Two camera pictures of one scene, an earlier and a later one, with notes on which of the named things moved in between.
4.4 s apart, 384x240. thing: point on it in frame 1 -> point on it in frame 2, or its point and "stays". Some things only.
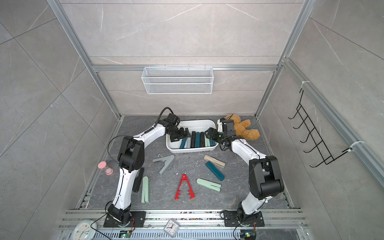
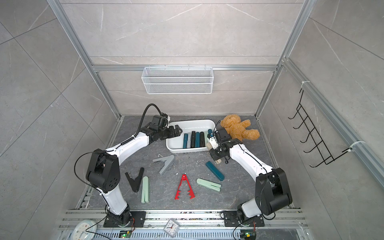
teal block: [216, 171] stays
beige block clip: [214, 160] -> [209, 147]
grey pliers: [188, 144] stays
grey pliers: [168, 159] stays
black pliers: [193, 139] stays
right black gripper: [214, 137] -> [215, 156]
